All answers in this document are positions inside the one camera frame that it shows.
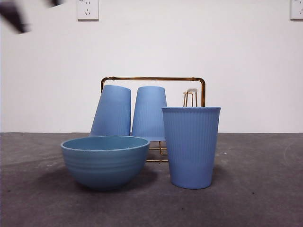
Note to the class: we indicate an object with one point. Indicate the blue ceramic bowl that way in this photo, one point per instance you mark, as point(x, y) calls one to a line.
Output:
point(104, 163)

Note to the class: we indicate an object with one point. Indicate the blue ribbed cup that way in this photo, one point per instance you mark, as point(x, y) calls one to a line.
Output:
point(149, 111)
point(112, 111)
point(191, 149)

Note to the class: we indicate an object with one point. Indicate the white wall socket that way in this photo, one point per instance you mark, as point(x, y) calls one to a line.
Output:
point(297, 9)
point(88, 9)

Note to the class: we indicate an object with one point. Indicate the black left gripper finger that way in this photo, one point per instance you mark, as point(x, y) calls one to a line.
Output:
point(55, 2)
point(14, 17)

